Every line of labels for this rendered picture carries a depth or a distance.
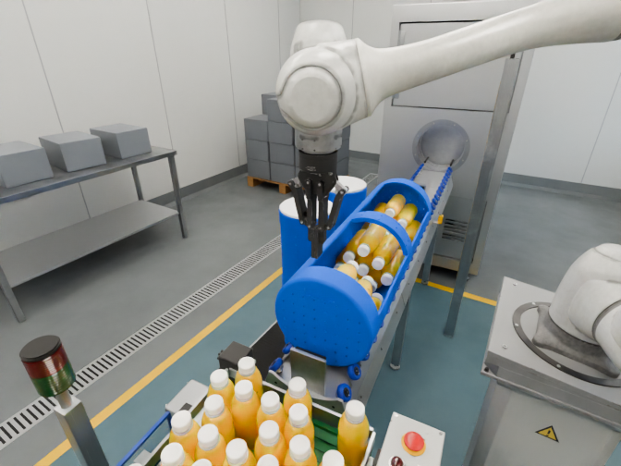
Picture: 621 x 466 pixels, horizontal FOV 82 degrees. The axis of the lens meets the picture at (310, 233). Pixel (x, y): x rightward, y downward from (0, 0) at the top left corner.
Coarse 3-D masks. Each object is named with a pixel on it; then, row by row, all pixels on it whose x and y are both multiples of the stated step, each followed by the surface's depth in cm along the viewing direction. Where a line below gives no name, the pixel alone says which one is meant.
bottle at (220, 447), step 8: (224, 440) 72; (200, 448) 69; (208, 448) 69; (216, 448) 70; (224, 448) 71; (200, 456) 69; (208, 456) 69; (216, 456) 69; (224, 456) 71; (216, 464) 70
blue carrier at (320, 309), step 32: (384, 192) 163; (416, 192) 157; (352, 224) 149; (384, 224) 119; (320, 256) 103; (288, 288) 94; (320, 288) 89; (352, 288) 89; (384, 288) 127; (288, 320) 99; (320, 320) 94; (352, 320) 89; (320, 352) 99; (352, 352) 94
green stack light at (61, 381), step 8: (64, 368) 67; (72, 368) 70; (48, 376) 66; (56, 376) 66; (64, 376) 68; (72, 376) 70; (40, 384) 66; (48, 384) 66; (56, 384) 67; (64, 384) 68; (72, 384) 70; (40, 392) 67; (48, 392) 67; (56, 392) 67
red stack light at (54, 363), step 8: (56, 352) 66; (64, 352) 68; (48, 360) 64; (56, 360) 66; (64, 360) 67; (32, 368) 64; (40, 368) 64; (48, 368) 65; (56, 368) 66; (32, 376) 65; (40, 376) 65
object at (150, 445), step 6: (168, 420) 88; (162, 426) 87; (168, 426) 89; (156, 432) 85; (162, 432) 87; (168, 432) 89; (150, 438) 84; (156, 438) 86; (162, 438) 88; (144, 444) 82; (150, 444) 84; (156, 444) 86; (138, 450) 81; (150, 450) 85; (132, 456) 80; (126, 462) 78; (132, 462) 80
